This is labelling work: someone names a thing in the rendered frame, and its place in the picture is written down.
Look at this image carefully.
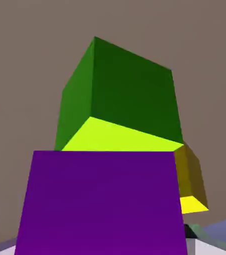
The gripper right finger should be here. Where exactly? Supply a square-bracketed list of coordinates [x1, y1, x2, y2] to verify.
[184, 223, 226, 255]

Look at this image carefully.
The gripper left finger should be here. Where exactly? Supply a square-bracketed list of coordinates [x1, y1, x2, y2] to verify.
[0, 237, 17, 255]

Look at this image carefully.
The small purple cube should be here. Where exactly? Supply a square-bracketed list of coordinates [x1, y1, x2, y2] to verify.
[14, 150, 189, 255]

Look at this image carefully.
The small yellow cube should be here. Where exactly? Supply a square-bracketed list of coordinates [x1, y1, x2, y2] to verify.
[173, 142, 210, 215]

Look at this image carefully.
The large green box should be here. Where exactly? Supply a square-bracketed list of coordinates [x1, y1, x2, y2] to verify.
[54, 35, 185, 152]

